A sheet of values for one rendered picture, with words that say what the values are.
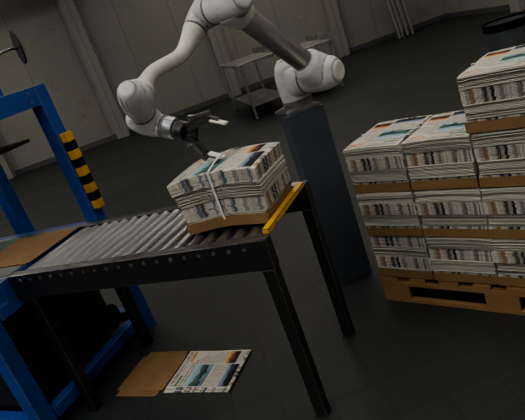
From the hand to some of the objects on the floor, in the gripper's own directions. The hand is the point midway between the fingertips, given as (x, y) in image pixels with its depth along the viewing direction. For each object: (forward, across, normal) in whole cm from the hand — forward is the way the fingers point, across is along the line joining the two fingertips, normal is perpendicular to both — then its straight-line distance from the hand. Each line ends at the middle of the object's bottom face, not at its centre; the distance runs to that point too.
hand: (223, 139), depth 200 cm
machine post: (-117, +179, -42) cm, 218 cm away
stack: (+128, +63, -51) cm, 152 cm away
